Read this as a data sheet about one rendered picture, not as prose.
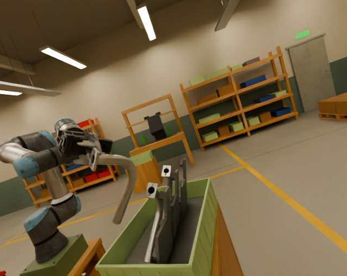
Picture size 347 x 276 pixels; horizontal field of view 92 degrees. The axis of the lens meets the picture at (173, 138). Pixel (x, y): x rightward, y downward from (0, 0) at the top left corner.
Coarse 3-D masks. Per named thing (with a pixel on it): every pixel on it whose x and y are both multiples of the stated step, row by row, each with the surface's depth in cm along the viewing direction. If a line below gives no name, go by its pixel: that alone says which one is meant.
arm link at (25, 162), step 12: (0, 144) 79; (12, 144) 78; (0, 156) 75; (12, 156) 66; (24, 156) 58; (36, 156) 59; (48, 156) 61; (24, 168) 56; (36, 168) 58; (48, 168) 62
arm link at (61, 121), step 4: (56, 120) 67; (60, 120) 65; (64, 120) 65; (68, 120) 65; (72, 120) 67; (56, 124) 65; (60, 124) 63; (64, 124) 61; (56, 128) 64; (56, 132) 65
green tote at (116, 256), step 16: (192, 192) 114; (208, 192) 94; (144, 208) 104; (208, 208) 87; (128, 224) 89; (144, 224) 100; (208, 224) 80; (128, 240) 85; (208, 240) 74; (112, 256) 74; (128, 256) 82; (192, 256) 56; (208, 256) 68; (112, 272) 65; (128, 272) 62; (144, 272) 60; (160, 272) 57; (176, 272) 55; (192, 272) 54; (208, 272) 64
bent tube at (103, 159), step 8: (96, 152) 45; (96, 160) 46; (104, 160) 48; (112, 160) 49; (120, 160) 51; (128, 160) 53; (128, 168) 54; (128, 176) 57; (136, 176) 57; (128, 184) 57; (128, 192) 57; (120, 200) 57; (128, 200) 58; (120, 208) 57; (120, 216) 58
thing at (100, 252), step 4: (100, 248) 105; (96, 252) 101; (100, 252) 104; (104, 252) 107; (96, 256) 101; (100, 256) 103; (92, 260) 102; (96, 260) 102; (88, 264) 105; (92, 264) 101; (88, 268) 105; (92, 268) 97; (84, 272) 106; (88, 272) 96; (92, 272) 96; (96, 272) 98
